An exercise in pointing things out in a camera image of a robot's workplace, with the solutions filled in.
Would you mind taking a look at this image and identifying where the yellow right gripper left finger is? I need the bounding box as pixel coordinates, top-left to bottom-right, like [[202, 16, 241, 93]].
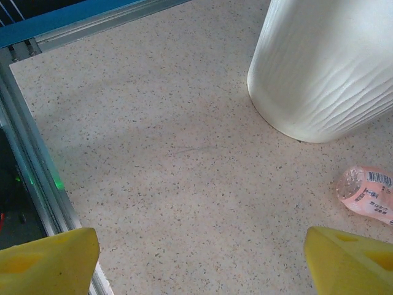
[[0, 227, 99, 295]]

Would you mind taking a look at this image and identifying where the aluminium front frame rail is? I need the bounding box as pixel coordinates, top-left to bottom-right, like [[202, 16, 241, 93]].
[[0, 39, 111, 295]]

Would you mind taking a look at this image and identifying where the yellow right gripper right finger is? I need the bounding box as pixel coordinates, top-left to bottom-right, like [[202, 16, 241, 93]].
[[303, 226, 393, 295]]

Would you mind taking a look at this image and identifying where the pink plastic bottle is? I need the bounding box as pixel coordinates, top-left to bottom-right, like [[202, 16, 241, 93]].
[[336, 165, 393, 227]]

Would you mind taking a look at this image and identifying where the aluminium side frame rail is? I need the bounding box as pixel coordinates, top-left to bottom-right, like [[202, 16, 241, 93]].
[[0, 0, 193, 59]]

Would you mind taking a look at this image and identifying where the white ribbed plastic bin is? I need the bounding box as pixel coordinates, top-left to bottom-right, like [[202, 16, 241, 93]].
[[247, 0, 393, 144]]

